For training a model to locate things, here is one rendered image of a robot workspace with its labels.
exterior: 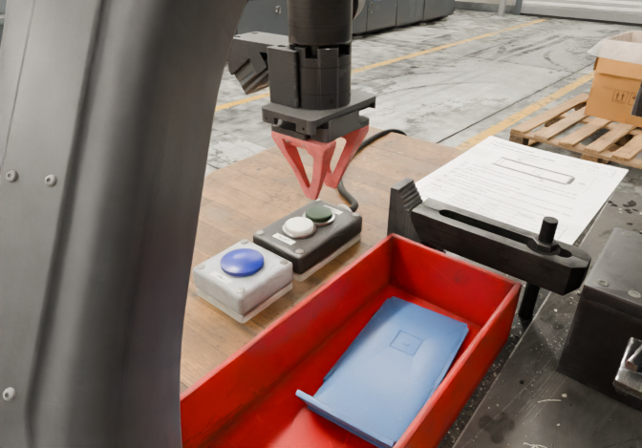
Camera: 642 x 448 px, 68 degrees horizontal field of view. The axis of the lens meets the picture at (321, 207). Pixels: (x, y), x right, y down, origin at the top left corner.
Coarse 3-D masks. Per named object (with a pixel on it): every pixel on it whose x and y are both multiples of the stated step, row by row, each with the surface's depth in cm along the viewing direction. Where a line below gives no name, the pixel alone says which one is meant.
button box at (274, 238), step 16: (304, 208) 54; (336, 208) 54; (352, 208) 57; (272, 224) 51; (320, 224) 50; (336, 224) 51; (352, 224) 51; (256, 240) 49; (272, 240) 48; (288, 240) 48; (304, 240) 48; (320, 240) 48; (336, 240) 50; (352, 240) 53; (288, 256) 47; (304, 256) 46; (320, 256) 48; (336, 256) 51; (304, 272) 47
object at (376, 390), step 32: (384, 320) 41; (416, 320) 41; (448, 320) 41; (352, 352) 38; (384, 352) 38; (416, 352) 38; (448, 352) 38; (352, 384) 35; (384, 384) 35; (416, 384) 35; (352, 416) 33; (384, 416) 33
